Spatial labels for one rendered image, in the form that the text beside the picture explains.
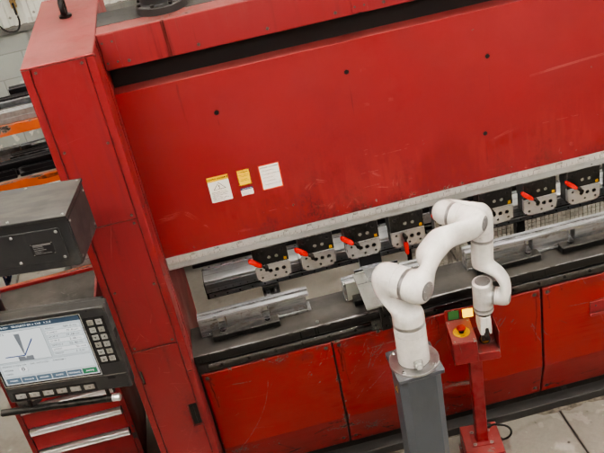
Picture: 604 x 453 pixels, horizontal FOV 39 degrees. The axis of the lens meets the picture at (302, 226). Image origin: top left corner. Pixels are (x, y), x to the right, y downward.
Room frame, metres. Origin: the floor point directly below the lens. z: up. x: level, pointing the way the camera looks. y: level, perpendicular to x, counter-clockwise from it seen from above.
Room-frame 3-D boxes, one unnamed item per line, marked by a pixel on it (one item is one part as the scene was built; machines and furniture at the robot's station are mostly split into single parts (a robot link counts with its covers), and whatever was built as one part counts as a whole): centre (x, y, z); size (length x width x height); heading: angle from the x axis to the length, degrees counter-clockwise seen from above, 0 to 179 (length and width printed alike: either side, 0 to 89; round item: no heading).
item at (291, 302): (3.08, 0.28, 0.92); 0.50 x 0.06 x 0.10; 94
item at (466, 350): (2.84, -0.62, 0.75); 0.20 x 0.16 x 0.18; 87
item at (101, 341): (2.44, 0.92, 1.42); 0.45 x 0.12 x 0.36; 85
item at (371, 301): (2.98, -0.27, 1.00); 0.26 x 0.18 x 0.01; 4
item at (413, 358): (2.47, -0.31, 1.09); 0.19 x 0.19 x 0.18
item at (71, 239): (2.53, 0.96, 1.53); 0.51 x 0.25 x 0.85; 85
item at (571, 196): (3.19, -1.24, 1.18); 0.15 x 0.09 x 0.17; 94
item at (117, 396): (2.42, 0.99, 1.20); 0.45 x 0.03 x 0.08; 85
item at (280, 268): (3.09, 0.16, 1.18); 0.15 x 0.09 x 0.17; 94
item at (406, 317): (2.49, -0.29, 1.30); 0.19 x 0.12 x 0.24; 43
